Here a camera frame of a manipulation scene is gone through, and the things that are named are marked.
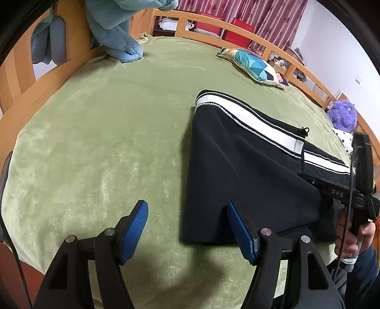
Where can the wooden bed frame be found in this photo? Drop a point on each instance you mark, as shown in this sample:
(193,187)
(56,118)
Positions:
(14,68)

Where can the person's right forearm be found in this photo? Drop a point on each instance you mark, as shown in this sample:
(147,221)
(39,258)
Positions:
(365,276)

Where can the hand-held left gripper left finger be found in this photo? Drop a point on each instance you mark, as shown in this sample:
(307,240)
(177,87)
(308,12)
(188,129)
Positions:
(136,228)

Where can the geometric print pillow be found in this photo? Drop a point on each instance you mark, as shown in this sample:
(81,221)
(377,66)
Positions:
(255,64)

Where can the maroon floral curtain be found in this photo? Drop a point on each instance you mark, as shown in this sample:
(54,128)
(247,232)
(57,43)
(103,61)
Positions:
(267,17)

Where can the purple plush toy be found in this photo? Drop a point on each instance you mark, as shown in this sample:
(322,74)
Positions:
(341,114)

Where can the green plush blanket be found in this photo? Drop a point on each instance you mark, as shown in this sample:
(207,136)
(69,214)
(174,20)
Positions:
(89,133)

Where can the black pants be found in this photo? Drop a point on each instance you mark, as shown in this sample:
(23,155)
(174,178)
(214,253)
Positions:
(237,163)

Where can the pile of opened boxes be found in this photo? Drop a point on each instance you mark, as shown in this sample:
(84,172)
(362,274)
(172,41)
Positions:
(285,64)

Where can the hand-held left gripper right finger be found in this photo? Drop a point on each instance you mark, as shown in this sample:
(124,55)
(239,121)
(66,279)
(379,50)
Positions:
(242,234)

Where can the light blue fleece towel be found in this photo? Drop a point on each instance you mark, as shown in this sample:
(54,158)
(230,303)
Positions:
(112,32)

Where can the person's right hand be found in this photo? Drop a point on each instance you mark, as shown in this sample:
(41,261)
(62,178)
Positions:
(346,240)

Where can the white floral pillow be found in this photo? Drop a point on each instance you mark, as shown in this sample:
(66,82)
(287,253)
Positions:
(343,138)

